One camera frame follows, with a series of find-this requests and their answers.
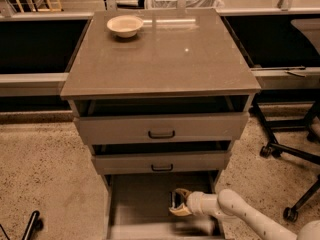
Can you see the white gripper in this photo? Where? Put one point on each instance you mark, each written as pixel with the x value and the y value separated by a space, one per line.
pixel 195 202

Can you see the grey top drawer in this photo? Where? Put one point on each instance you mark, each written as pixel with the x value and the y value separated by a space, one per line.
pixel 160 128

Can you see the grey middle drawer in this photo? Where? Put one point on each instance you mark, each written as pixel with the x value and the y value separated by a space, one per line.
pixel 158 163

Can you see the grey open bottom drawer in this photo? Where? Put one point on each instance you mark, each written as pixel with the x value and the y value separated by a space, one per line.
pixel 138 208

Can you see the blue rxbar blueberry wrapper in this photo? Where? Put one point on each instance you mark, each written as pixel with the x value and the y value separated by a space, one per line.
pixel 175 200

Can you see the grey drawer cabinet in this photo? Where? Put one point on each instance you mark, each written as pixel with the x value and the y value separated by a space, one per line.
pixel 179 63

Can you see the black stand leg left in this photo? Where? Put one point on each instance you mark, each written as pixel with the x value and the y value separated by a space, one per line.
pixel 34 224

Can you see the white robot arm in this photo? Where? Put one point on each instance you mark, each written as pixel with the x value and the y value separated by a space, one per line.
pixel 228 206

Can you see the white paper bowl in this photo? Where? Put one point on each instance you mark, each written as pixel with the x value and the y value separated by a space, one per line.
pixel 125 26

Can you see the white wire basket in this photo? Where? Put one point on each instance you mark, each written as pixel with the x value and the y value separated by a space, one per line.
pixel 173 4

